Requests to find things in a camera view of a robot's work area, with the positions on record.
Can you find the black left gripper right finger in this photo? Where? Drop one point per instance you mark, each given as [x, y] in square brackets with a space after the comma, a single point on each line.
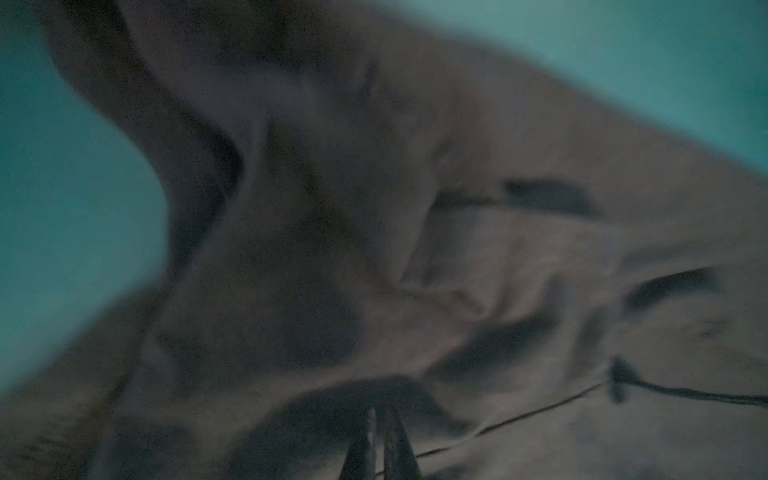
[400, 462]

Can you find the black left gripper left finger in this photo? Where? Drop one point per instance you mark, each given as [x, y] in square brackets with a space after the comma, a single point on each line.
[361, 458]

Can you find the black printed t shirt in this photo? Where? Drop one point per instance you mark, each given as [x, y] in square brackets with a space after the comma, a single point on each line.
[365, 214]

